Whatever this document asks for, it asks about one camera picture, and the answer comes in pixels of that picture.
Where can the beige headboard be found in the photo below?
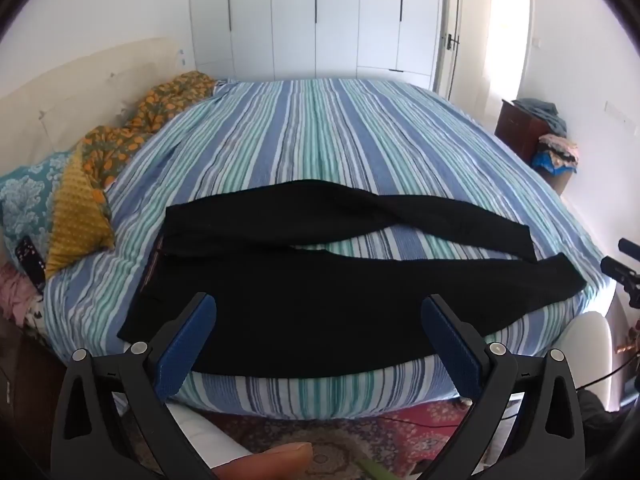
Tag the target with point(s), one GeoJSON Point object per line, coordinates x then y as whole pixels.
{"type": "Point", "coordinates": [75, 90]}

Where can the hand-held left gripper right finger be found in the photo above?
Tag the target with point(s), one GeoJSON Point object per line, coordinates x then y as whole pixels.
{"type": "Point", "coordinates": [450, 345]}

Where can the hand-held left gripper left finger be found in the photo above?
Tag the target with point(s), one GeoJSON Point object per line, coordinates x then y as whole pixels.
{"type": "Point", "coordinates": [187, 340]}

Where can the striped bed sheet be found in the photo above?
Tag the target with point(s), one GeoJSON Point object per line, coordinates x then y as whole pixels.
{"type": "Point", "coordinates": [325, 135]}

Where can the brown wooden cabinet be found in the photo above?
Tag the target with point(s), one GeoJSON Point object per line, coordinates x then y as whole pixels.
{"type": "Point", "coordinates": [515, 125]}

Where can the orange floral quilt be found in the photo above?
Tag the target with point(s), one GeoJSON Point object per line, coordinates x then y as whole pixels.
{"type": "Point", "coordinates": [150, 110]}

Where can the black remote control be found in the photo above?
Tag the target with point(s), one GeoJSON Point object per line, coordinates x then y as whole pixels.
{"type": "Point", "coordinates": [31, 262]}

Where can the red patterned rug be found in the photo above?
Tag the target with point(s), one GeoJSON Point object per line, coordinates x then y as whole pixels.
{"type": "Point", "coordinates": [350, 435]}

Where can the yellow dotted pillow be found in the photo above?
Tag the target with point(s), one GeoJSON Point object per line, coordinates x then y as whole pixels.
{"type": "Point", "coordinates": [80, 220]}

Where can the black stand device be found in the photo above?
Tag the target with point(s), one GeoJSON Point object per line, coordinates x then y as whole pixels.
{"type": "Point", "coordinates": [622, 272]}

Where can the dark nightstand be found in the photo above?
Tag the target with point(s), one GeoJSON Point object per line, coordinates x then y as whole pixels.
{"type": "Point", "coordinates": [25, 385]}

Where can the pink cloth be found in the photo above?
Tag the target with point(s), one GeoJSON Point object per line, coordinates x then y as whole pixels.
{"type": "Point", "coordinates": [15, 292]}

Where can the colourful clothes pile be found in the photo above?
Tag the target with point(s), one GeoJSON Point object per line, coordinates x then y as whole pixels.
{"type": "Point", "coordinates": [557, 155]}

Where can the teal patterned pillow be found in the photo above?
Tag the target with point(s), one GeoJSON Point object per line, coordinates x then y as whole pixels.
{"type": "Point", "coordinates": [25, 195]}

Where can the black pants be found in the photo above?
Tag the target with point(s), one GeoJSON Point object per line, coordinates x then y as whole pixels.
{"type": "Point", "coordinates": [300, 300]}

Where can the grey-blue clothes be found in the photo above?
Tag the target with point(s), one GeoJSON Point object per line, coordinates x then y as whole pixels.
{"type": "Point", "coordinates": [545, 112]}

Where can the white door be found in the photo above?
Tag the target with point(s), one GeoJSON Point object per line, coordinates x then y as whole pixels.
{"type": "Point", "coordinates": [452, 10]}

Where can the white wardrobe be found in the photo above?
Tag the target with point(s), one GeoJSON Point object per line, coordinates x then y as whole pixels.
{"type": "Point", "coordinates": [300, 20]}

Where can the person's left hand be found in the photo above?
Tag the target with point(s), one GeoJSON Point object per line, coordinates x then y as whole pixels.
{"type": "Point", "coordinates": [280, 462]}

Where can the white board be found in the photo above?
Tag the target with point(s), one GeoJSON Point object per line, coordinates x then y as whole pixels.
{"type": "Point", "coordinates": [205, 435]}

